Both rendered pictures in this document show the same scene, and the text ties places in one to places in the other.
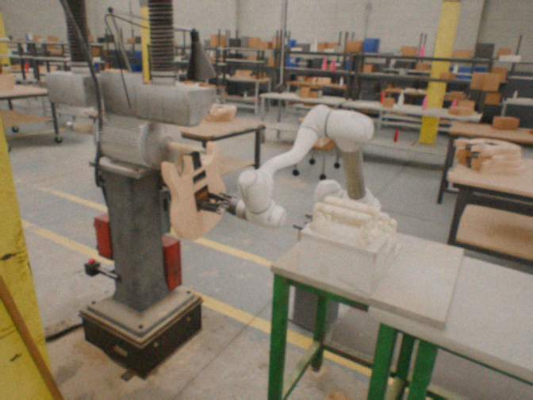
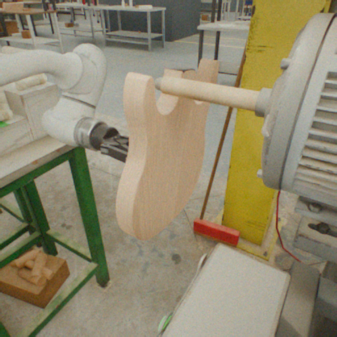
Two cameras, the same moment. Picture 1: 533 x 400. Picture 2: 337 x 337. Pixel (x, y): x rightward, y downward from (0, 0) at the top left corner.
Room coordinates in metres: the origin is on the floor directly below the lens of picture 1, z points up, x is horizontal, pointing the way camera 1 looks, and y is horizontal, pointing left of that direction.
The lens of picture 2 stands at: (2.26, 0.32, 1.41)
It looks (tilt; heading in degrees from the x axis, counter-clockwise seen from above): 33 degrees down; 182
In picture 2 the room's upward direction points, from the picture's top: straight up
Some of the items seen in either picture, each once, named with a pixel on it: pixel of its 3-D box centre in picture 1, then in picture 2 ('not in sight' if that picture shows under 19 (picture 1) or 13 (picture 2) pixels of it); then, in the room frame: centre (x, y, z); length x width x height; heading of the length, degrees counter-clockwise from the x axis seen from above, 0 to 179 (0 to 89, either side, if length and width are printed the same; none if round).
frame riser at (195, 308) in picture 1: (144, 321); not in sight; (1.97, 0.70, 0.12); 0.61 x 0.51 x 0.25; 150
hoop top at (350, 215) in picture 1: (342, 213); (20, 53); (1.20, -0.25, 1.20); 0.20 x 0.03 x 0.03; 59
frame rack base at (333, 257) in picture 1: (341, 255); (22, 104); (1.25, -0.28, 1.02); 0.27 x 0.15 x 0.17; 60
